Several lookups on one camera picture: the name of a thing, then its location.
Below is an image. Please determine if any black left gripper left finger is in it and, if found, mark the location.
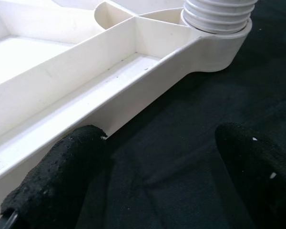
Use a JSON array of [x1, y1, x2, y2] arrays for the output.
[[0, 124, 109, 229]]

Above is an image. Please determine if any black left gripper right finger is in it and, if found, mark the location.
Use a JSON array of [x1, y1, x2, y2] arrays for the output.
[[214, 123, 286, 229]]

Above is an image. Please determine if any white plastic table leg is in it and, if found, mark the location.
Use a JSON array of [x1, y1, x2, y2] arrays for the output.
[[181, 0, 257, 34]]

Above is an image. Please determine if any black table cloth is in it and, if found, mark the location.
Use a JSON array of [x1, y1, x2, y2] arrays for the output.
[[71, 0, 286, 229]]

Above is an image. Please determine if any white plastic table top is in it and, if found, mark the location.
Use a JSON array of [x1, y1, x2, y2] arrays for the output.
[[0, 0, 253, 191]]

